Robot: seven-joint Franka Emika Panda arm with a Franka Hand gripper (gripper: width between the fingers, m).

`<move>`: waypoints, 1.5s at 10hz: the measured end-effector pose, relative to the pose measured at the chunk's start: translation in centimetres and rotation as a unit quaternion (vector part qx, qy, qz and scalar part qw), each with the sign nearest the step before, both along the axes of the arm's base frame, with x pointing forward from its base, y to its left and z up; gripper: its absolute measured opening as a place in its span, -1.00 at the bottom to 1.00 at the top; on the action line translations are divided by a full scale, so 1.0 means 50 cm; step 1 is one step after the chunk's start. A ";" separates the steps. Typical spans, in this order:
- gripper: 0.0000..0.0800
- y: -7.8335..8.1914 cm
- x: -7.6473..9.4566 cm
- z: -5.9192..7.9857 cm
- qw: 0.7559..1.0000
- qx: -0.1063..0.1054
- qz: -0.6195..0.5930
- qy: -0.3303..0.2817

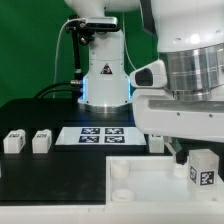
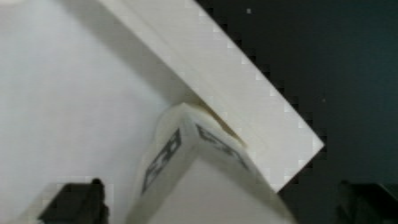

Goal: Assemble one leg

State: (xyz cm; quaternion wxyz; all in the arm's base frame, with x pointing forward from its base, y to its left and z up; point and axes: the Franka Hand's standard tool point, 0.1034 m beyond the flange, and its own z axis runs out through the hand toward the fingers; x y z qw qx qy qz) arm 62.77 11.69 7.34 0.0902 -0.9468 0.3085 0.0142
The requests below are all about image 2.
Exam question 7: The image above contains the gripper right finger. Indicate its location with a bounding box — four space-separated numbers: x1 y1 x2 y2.
336 181 398 224

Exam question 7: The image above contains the white leg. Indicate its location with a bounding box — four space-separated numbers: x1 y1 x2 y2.
126 103 299 224

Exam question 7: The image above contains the white square tabletop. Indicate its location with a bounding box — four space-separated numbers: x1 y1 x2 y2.
0 0 324 224

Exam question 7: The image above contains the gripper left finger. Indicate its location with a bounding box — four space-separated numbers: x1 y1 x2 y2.
38 179 109 224

